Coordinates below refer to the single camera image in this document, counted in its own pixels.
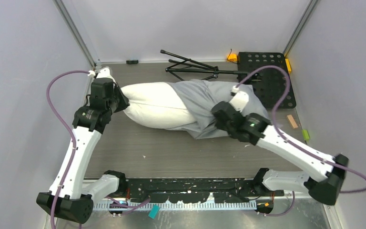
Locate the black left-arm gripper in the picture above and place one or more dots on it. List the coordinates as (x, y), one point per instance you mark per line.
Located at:
(123, 103)

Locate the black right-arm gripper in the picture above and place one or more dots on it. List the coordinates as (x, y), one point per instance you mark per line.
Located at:
(219, 125)

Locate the white pillow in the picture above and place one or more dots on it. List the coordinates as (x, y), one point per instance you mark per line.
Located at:
(156, 105)

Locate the grey pillowcase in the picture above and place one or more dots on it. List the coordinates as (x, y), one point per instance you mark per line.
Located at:
(200, 97)

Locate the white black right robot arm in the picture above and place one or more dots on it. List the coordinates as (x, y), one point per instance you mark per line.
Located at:
(321, 175)

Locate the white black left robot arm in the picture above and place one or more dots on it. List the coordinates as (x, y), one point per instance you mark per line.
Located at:
(67, 199)

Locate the wooden block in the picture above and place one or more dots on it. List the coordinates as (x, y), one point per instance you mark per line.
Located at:
(292, 121)

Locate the black perforated stand plate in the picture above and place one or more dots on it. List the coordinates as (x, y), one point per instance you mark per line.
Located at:
(268, 84)

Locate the green block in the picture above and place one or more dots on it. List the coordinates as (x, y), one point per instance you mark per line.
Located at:
(306, 135)

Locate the yellow block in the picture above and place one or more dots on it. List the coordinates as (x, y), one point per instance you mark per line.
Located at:
(288, 65)

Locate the black folded stand tripod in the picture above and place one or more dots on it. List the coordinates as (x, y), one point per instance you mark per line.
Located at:
(187, 65)

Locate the teal tape piece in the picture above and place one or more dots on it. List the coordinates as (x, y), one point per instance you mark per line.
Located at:
(154, 211)

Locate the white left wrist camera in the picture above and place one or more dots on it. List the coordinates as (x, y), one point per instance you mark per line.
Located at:
(104, 72)

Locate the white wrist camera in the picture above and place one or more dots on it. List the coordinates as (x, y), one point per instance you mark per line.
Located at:
(239, 99)
(104, 72)

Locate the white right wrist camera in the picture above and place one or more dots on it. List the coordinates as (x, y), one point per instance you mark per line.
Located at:
(239, 99)

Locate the small black wall clip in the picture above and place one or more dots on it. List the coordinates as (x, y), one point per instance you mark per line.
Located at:
(132, 62)

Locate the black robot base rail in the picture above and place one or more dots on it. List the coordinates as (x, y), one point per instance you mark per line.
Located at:
(193, 190)

